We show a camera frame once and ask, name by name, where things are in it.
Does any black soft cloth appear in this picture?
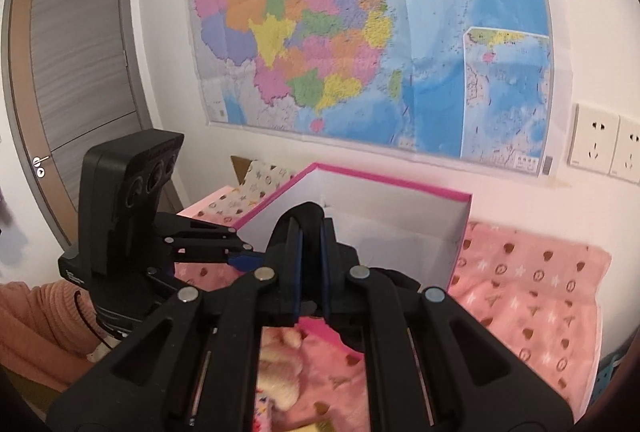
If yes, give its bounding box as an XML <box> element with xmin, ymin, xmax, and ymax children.
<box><xmin>371</xmin><ymin>267</ymin><xmax>421</xmax><ymax>297</ymax></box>

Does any orange sleeve forearm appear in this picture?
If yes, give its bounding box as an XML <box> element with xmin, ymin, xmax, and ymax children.
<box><xmin>0</xmin><ymin>281</ymin><xmax>106</xmax><ymax>392</ymax></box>

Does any cream plush toy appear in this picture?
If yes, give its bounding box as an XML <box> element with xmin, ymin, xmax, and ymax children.
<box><xmin>256</xmin><ymin>327</ymin><xmax>304</xmax><ymax>412</ymax></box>

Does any pink patterned blanket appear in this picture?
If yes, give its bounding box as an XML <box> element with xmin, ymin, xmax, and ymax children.
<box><xmin>174</xmin><ymin>158</ymin><xmax>614</xmax><ymax>432</ymax></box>

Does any pink cardboard box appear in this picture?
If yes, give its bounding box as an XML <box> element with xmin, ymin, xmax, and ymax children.
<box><xmin>176</xmin><ymin>161</ymin><xmax>474</xmax><ymax>293</ymax></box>

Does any grey wooden door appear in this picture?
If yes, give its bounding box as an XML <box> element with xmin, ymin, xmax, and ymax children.
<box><xmin>1</xmin><ymin>0</ymin><xmax>153</xmax><ymax>248</ymax></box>

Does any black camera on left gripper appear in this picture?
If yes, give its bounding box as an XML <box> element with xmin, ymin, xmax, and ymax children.
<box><xmin>78</xmin><ymin>129</ymin><xmax>184</xmax><ymax>274</ymax></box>

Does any silver door handle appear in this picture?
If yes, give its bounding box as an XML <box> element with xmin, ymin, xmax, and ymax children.
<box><xmin>32</xmin><ymin>155</ymin><xmax>51</xmax><ymax>179</ymax></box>

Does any white wall socket right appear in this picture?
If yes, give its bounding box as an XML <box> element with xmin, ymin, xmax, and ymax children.
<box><xmin>608</xmin><ymin>117</ymin><xmax>640</xmax><ymax>184</ymax></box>

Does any white wall socket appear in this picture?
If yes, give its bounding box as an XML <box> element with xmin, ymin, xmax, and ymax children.
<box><xmin>608</xmin><ymin>117</ymin><xmax>640</xmax><ymax>184</ymax></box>
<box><xmin>568</xmin><ymin>104</ymin><xmax>620</xmax><ymax>174</ymax></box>

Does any white wall socket left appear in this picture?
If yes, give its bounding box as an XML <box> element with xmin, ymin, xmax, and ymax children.
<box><xmin>568</xmin><ymin>104</ymin><xmax>620</xmax><ymax>174</ymax></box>

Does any colourful wall map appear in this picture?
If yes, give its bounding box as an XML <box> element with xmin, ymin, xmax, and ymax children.
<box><xmin>186</xmin><ymin>0</ymin><xmax>553</xmax><ymax>174</ymax></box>

